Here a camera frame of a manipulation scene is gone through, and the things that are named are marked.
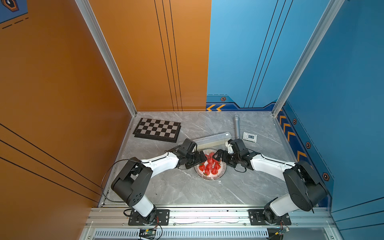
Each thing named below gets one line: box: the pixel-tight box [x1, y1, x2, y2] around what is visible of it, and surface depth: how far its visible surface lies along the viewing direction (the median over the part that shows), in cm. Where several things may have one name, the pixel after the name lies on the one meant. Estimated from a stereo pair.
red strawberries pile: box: [199, 152, 221, 176], surface depth 90 cm
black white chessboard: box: [132, 117, 182, 143], surface depth 107 cm
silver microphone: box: [234, 114, 240, 140], surface depth 111 cm
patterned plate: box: [194, 149, 227, 180], surface depth 88 cm
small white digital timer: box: [242, 132, 257, 143], surface depth 105 cm
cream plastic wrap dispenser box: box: [193, 132, 232, 151], surface depth 98 cm
